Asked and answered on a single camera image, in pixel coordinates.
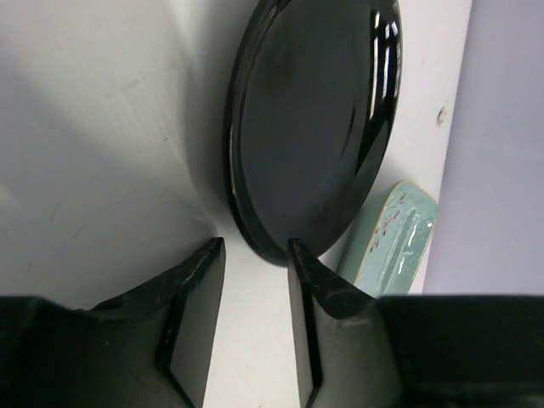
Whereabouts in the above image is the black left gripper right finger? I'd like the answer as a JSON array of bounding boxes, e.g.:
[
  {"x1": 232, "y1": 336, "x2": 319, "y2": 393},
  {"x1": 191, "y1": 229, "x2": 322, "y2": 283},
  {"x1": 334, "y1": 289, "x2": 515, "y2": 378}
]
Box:
[{"x1": 288, "y1": 239, "x2": 403, "y2": 407}]

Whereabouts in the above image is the pale green rectangular dish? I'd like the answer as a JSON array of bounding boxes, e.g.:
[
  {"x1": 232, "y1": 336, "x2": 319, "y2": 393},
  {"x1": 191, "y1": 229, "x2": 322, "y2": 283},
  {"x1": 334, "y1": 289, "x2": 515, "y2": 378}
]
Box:
[{"x1": 337, "y1": 181, "x2": 438, "y2": 298}]

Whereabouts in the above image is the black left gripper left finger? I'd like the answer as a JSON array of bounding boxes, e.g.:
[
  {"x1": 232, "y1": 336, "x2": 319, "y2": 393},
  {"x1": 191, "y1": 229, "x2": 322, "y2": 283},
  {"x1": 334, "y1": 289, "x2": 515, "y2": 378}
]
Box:
[{"x1": 76, "y1": 238, "x2": 224, "y2": 407}]

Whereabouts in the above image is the black round plate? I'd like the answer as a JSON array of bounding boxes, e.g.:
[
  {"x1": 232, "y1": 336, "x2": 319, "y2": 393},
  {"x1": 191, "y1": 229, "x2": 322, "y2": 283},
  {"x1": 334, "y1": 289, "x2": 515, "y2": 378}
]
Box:
[{"x1": 224, "y1": 1, "x2": 403, "y2": 265}]

